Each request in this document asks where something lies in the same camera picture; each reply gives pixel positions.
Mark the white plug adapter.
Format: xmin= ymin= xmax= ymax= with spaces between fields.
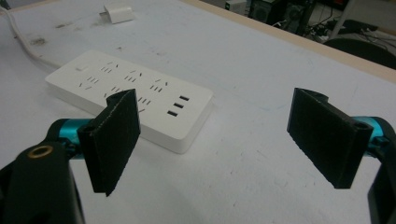
xmin=98 ymin=2 xmax=136 ymax=25

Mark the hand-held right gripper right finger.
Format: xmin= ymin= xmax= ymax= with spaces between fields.
xmin=286 ymin=87 xmax=387 ymax=189

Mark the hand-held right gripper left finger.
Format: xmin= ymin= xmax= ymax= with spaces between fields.
xmin=46 ymin=88 xmax=142 ymax=198

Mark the white power strip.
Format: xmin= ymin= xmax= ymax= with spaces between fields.
xmin=44 ymin=49 xmax=215 ymax=155

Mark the black computer tower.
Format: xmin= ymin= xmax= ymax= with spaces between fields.
xmin=247 ymin=0 xmax=316 ymax=35

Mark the white metal stand leg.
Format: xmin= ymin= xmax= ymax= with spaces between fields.
xmin=329 ymin=0 xmax=357 ymax=40

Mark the white power strip cable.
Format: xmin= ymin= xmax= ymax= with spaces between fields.
xmin=0 ymin=6 xmax=64 ymax=70

